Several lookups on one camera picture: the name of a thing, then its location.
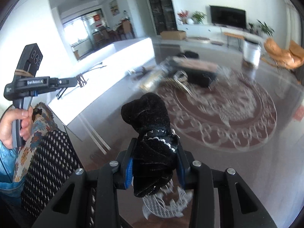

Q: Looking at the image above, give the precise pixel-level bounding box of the black box on table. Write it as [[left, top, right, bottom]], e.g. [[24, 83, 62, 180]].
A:
[[168, 57, 219, 88]]

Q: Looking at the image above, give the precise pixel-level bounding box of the red flower vase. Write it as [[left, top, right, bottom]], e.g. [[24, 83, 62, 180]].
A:
[[177, 10, 189, 24]]

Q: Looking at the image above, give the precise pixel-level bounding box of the light blue sleeve forearm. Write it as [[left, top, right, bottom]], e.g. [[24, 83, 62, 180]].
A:
[[0, 142, 24, 198]]

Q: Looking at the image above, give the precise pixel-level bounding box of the dining table with chairs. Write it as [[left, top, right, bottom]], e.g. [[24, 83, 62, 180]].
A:
[[92, 17, 135, 48]]

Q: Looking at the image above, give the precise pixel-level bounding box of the green potted plant right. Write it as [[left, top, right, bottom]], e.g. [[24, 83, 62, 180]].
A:
[[257, 20, 275, 37]]

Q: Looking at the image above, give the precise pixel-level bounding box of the black flat television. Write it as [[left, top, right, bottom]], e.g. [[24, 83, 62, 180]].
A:
[[210, 5, 247, 29]]

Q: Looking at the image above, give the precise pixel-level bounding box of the black glass display cabinet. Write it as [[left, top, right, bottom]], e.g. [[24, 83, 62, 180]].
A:
[[149, 0, 177, 35]]

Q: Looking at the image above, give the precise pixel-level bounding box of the wooden bench side table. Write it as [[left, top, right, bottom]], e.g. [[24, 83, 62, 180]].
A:
[[223, 32, 245, 51]]

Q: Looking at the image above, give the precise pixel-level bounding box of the white tv cabinet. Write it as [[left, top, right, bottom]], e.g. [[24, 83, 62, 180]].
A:
[[177, 24, 265, 49]]

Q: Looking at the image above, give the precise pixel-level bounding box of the person's left hand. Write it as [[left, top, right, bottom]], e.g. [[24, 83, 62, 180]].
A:
[[1, 107, 33, 149]]

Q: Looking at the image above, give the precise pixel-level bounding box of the orange lounge chair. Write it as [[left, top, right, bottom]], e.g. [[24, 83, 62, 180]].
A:
[[261, 38, 303, 70]]

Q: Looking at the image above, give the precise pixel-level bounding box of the cardboard box on floor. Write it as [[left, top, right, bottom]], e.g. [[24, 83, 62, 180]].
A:
[[160, 30, 187, 40]]

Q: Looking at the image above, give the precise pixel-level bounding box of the gold hair claw clip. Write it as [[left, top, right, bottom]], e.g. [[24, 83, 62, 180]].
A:
[[162, 70, 192, 95]]

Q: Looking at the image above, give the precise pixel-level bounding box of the green potted plant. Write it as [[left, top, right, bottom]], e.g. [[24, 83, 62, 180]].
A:
[[257, 20, 275, 37], [191, 11, 207, 24]]

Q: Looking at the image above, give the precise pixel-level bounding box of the green potted plant left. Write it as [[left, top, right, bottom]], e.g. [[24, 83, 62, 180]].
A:
[[191, 11, 207, 24]]

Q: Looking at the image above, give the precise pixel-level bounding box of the black white patterned chair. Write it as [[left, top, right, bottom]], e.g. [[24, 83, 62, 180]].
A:
[[21, 130, 96, 227]]

